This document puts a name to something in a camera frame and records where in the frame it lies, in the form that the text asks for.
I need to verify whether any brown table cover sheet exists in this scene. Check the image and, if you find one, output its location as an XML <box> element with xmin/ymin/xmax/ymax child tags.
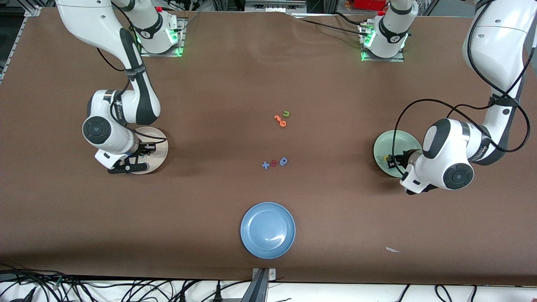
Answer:
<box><xmin>0</xmin><ymin>8</ymin><xmax>537</xmax><ymax>286</ymax></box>

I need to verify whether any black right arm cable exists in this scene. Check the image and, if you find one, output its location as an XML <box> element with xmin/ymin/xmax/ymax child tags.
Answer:
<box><xmin>96</xmin><ymin>0</ymin><xmax>167</xmax><ymax>143</ymax></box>

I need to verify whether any blue plate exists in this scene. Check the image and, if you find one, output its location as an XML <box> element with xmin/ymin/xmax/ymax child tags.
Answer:
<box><xmin>240</xmin><ymin>202</ymin><xmax>296</xmax><ymax>259</ymax></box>

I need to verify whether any red box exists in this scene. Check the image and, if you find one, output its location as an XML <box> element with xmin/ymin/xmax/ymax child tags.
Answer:
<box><xmin>352</xmin><ymin>0</ymin><xmax>386</xmax><ymax>11</ymax></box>

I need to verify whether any grey metal box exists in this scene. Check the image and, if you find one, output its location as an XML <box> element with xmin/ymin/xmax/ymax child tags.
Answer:
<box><xmin>245</xmin><ymin>0</ymin><xmax>307</xmax><ymax>13</ymax></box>

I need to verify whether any beige plate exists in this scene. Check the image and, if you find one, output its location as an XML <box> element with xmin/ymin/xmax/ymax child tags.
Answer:
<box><xmin>133</xmin><ymin>127</ymin><xmax>169</xmax><ymax>174</ymax></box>

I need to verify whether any black base cable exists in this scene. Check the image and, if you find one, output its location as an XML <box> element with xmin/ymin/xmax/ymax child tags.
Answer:
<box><xmin>299</xmin><ymin>18</ymin><xmax>366</xmax><ymax>37</ymax></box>
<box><xmin>334</xmin><ymin>12</ymin><xmax>363</xmax><ymax>26</ymax></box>

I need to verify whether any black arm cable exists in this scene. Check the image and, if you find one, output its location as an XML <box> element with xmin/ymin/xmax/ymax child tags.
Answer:
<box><xmin>96</xmin><ymin>0</ymin><xmax>167</xmax><ymax>143</ymax></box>
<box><xmin>392</xmin><ymin>0</ymin><xmax>537</xmax><ymax>177</ymax></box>

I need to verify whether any thick black floor cable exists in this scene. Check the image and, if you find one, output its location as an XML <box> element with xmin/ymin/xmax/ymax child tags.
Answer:
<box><xmin>0</xmin><ymin>263</ymin><xmax>63</xmax><ymax>290</ymax></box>

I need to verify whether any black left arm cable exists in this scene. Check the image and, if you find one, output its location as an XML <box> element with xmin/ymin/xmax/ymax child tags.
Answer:
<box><xmin>392</xmin><ymin>0</ymin><xmax>537</xmax><ymax>177</ymax></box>

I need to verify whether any green plate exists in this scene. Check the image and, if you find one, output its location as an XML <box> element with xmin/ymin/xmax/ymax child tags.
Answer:
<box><xmin>373</xmin><ymin>130</ymin><xmax>423</xmax><ymax>178</ymax></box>

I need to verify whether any metal clamp bracket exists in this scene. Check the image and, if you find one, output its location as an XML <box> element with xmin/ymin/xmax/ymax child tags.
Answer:
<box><xmin>241</xmin><ymin>268</ymin><xmax>276</xmax><ymax>302</ymax></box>

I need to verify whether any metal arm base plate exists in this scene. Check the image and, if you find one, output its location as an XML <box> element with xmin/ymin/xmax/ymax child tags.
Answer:
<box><xmin>139</xmin><ymin>17</ymin><xmax>185</xmax><ymax>57</ymax></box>
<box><xmin>360</xmin><ymin>23</ymin><xmax>405</xmax><ymax>62</ymax></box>

